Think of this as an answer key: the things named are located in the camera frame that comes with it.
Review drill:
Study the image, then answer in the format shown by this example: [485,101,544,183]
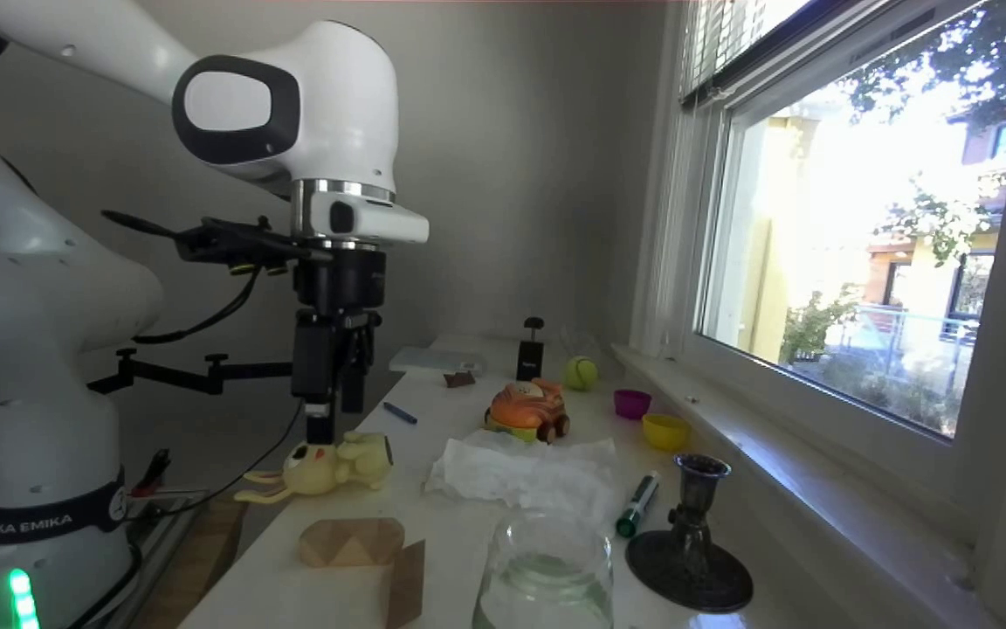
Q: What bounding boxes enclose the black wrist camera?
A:
[97,208,300,268]

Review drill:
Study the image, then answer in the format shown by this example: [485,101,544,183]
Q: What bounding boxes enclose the clear glass jar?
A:
[473,511,621,629]

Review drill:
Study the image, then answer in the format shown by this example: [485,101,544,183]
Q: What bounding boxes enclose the blue marker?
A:
[381,400,424,429]

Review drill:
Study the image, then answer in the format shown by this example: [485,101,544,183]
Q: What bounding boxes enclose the yellow plastic bowl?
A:
[635,413,693,455]

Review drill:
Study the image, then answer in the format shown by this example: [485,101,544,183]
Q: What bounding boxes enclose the green marker pen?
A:
[613,470,663,542]

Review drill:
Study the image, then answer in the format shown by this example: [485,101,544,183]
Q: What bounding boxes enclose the black table clamp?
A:
[515,314,552,384]

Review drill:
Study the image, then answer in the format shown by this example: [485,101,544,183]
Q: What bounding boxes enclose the yellow plush bunny toy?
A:
[231,429,398,508]

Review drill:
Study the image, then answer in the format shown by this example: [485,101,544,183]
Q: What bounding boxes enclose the brown cardboard piece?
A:
[295,513,431,629]

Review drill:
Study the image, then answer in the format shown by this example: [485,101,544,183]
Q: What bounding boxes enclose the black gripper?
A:
[289,245,387,451]

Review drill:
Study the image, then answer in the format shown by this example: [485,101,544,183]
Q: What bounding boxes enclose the orange toy car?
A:
[483,377,572,448]

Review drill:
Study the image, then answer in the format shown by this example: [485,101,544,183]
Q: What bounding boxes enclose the black articulated camera mount arm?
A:
[87,346,300,400]

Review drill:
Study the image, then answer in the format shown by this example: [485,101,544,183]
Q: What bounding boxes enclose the wooden board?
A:
[131,493,251,629]

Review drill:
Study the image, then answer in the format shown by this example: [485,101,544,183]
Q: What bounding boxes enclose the black camera cable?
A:
[132,261,267,349]

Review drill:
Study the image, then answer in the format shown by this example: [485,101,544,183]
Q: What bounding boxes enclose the purple plastic bowl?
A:
[613,384,656,423]

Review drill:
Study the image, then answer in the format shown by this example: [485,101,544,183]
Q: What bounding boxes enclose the yellow-green tennis ball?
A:
[559,353,605,394]

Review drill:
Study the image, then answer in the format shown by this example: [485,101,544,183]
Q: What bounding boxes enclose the white window blinds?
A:
[679,0,881,111]

